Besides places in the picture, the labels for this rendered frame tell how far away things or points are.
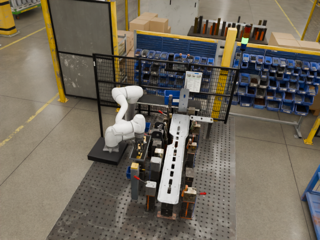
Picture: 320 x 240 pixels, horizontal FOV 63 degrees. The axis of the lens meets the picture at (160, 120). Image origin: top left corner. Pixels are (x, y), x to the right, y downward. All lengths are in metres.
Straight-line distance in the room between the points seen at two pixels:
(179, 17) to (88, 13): 5.00
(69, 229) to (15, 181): 1.75
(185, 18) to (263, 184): 6.39
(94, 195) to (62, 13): 3.14
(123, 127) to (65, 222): 1.05
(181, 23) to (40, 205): 7.18
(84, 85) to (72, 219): 3.12
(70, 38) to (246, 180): 3.68
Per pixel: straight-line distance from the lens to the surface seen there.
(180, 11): 9.16
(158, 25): 7.12
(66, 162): 4.23
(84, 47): 4.90
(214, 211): 2.74
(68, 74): 5.31
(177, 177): 2.54
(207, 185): 2.94
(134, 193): 2.65
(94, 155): 3.12
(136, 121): 2.19
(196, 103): 3.58
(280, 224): 3.82
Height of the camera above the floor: 2.87
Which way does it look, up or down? 35 degrees down
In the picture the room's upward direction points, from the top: 3 degrees clockwise
